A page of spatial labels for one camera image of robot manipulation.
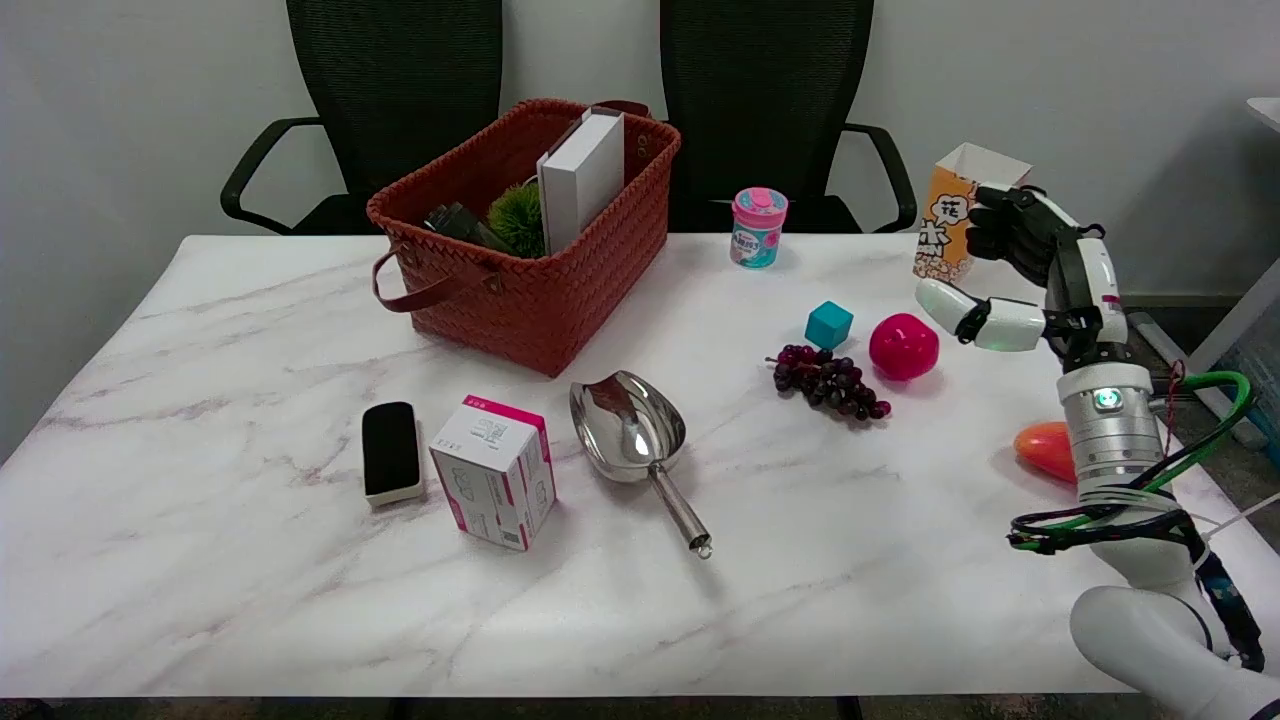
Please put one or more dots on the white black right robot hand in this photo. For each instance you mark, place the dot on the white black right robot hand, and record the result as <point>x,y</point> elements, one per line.
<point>1095,290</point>

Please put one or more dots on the white pink paper box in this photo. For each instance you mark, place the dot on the white pink paper box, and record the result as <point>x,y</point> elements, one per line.
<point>490,470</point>

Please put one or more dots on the orange popcorn paper box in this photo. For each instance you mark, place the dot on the orange popcorn paper box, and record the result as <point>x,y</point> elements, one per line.
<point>945,225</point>

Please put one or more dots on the white flat box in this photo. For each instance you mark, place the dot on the white flat box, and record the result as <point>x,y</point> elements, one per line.
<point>582,175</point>

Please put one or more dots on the orange red mango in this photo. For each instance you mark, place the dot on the orange red mango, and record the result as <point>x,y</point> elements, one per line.
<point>1048,450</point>

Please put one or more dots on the pink red apple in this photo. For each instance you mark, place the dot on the pink red apple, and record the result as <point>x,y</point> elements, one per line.
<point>903,347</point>

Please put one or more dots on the teal cube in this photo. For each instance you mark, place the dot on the teal cube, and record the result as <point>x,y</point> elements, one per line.
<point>829,325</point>

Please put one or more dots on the dark purple grape bunch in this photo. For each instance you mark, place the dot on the dark purple grape bunch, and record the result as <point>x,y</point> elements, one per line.
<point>830,382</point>

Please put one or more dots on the pink lid teal jar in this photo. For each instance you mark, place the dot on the pink lid teal jar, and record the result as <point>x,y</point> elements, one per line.
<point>758,230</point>

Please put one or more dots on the black mesh office chair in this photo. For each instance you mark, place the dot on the black mesh office chair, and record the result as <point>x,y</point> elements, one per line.
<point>765,90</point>
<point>395,90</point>

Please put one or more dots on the silver metal scoop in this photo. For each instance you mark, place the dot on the silver metal scoop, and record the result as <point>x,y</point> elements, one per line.
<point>630,425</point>

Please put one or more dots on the red woven basket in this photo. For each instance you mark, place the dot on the red woven basket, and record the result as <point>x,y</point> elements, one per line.
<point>540,300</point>

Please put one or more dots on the green spiky plant ball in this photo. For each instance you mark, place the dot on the green spiky plant ball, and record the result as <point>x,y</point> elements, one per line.
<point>520,218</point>

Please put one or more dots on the black object in basket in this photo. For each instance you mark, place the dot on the black object in basket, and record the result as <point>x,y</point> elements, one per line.
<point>458,224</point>

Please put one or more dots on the black whiteboard eraser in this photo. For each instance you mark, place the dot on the black whiteboard eraser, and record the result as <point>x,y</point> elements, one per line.
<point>390,450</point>

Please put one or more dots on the white desk frame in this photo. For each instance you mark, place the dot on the white desk frame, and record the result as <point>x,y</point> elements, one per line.
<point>1235,320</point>

